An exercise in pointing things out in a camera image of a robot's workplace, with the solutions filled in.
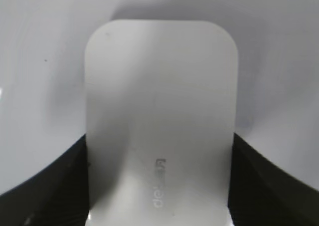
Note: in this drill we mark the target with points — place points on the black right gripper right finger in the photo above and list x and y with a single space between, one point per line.
261 194

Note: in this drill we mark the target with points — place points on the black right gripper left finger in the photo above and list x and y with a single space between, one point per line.
56 196

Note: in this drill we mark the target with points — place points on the white rectangular board eraser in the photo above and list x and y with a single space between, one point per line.
160 116

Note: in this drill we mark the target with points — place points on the whiteboard with grey frame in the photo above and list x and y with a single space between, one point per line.
42 87

